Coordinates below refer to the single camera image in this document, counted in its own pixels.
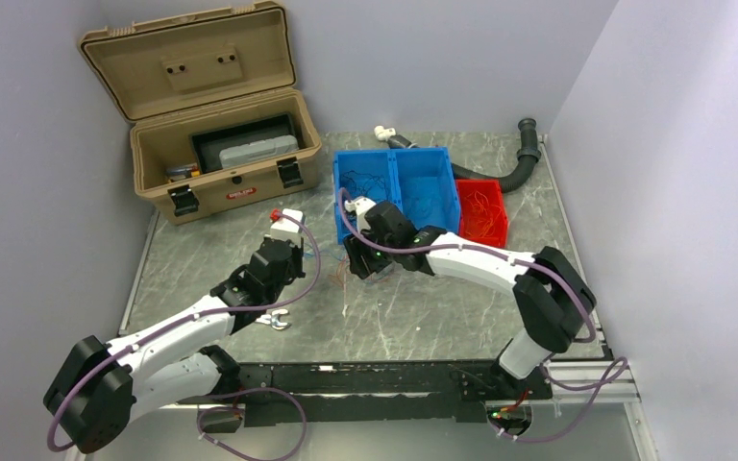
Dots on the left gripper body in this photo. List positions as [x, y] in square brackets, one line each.
[295, 265]

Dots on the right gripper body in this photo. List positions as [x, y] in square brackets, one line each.
[373, 259]

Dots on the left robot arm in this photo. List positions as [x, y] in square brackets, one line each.
[101, 387]

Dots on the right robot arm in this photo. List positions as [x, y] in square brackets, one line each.
[553, 300]

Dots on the silver open-end wrench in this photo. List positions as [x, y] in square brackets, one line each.
[275, 319]

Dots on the blue double plastic bin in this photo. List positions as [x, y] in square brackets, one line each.
[419, 181]

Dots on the white pipe fitting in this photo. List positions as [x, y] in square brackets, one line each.
[383, 133]

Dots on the red plastic bin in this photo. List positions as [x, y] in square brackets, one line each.
[483, 218]

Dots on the yellow black tool in toolbox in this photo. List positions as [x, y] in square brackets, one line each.
[179, 173]

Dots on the black tray in toolbox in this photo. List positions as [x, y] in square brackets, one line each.
[208, 145]

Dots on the tan plastic toolbox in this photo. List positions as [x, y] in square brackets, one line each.
[177, 76]

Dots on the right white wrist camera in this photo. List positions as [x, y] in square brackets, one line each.
[358, 209]

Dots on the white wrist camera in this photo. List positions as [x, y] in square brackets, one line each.
[285, 226]
[358, 209]

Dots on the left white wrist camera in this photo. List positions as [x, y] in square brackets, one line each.
[285, 226]

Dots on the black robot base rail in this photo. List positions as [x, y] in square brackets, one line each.
[461, 390]

